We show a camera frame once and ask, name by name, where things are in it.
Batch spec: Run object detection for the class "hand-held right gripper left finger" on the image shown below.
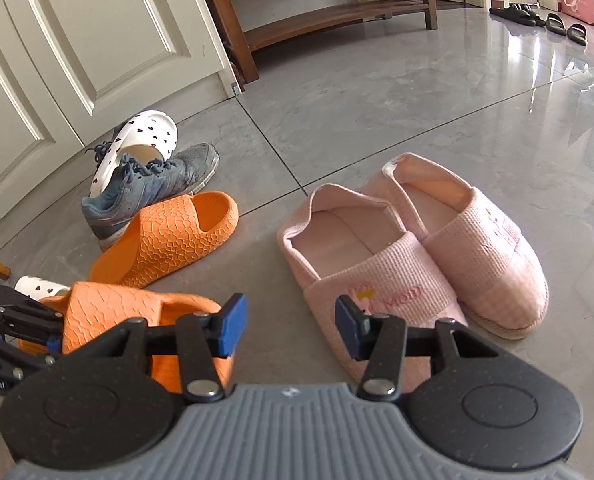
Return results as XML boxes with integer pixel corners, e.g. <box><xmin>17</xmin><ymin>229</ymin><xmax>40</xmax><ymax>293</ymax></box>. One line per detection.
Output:
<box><xmin>79</xmin><ymin>293</ymin><xmax>248</xmax><ymax>404</ymax></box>

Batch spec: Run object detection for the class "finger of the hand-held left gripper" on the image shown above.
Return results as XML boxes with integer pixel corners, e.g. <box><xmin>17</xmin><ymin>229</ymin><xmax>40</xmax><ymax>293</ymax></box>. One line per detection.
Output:
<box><xmin>0</xmin><ymin>285</ymin><xmax>66</xmax><ymax>333</ymax></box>
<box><xmin>0</xmin><ymin>332</ymin><xmax>62</xmax><ymax>377</ymax></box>

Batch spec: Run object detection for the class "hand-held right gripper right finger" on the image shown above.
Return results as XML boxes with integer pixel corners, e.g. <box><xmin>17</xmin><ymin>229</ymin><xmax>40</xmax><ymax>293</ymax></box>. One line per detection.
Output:
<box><xmin>334</xmin><ymin>295</ymin><xmax>509</xmax><ymax>404</ymax></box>

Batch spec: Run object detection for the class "white heart-print slipper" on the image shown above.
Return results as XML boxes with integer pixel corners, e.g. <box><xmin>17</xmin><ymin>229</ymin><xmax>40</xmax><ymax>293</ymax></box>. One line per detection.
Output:
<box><xmin>89</xmin><ymin>110</ymin><xmax>179</xmax><ymax>199</ymax></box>
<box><xmin>14</xmin><ymin>275</ymin><xmax>71</xmax><ymax>302</ymax></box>

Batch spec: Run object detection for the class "orange textured slipper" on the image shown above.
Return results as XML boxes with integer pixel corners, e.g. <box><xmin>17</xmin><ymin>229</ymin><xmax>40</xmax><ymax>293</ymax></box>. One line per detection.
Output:
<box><xmin>17</xmin><ymin>281</ymin><xmax>234</xmax><ymax>397</ymax></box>
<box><xmin>89</xmin><ymin>190</ymin><xmax>240</xmax><ymax>290</ymax></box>

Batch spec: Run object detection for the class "pink fabric slipper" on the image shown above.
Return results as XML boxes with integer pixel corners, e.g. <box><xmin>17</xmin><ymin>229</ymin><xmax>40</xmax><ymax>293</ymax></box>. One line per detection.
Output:
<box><xmin>277</xmin><ymin>183</ymin><xmax>469</xmax><ymax>382</ymax></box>
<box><xmin>358</xmin><ymin>152</ymin><xmax>549</xmax><ymax>341</ymax></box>

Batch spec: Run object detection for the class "white panelled cabinet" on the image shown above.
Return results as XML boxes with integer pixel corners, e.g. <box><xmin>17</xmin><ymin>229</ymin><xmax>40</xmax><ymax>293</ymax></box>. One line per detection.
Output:
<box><xmin>0</xmin><ymin>0</ymin><xmax>246</xmax><ymax>261</ymax></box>

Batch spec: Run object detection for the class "wooden shoe rack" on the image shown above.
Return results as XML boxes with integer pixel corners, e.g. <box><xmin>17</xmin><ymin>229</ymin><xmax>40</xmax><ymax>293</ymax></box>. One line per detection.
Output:
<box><xmin>191</xmin><ymin>0</ymin><xmax>439</xmax><ymax>86</ymax></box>

